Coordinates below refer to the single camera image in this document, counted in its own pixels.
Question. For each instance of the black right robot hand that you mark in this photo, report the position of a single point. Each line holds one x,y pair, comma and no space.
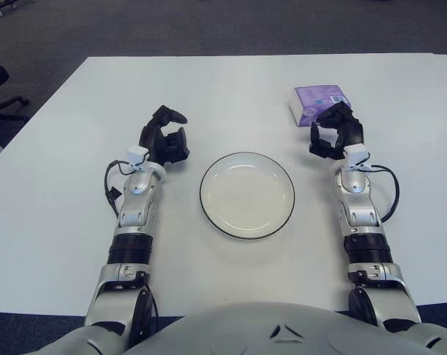
352,129

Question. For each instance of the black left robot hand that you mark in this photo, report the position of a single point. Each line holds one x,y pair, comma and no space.
153,138

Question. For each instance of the purple tissue paper pack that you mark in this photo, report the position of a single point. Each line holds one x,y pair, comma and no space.
312,98

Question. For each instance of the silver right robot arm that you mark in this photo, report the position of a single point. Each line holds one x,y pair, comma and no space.
358,212

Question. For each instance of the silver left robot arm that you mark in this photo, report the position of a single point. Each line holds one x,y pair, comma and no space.
136,207

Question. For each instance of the white plate with black rim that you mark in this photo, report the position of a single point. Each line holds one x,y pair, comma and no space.
247,196

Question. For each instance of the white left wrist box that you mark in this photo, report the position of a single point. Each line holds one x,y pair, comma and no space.
137,153

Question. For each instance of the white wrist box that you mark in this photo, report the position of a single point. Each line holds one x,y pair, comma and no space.
356,153
137,153

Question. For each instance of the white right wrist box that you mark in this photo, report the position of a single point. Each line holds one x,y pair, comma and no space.
356,153

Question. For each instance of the grey robot torso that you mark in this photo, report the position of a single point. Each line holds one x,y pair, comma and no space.
245,329

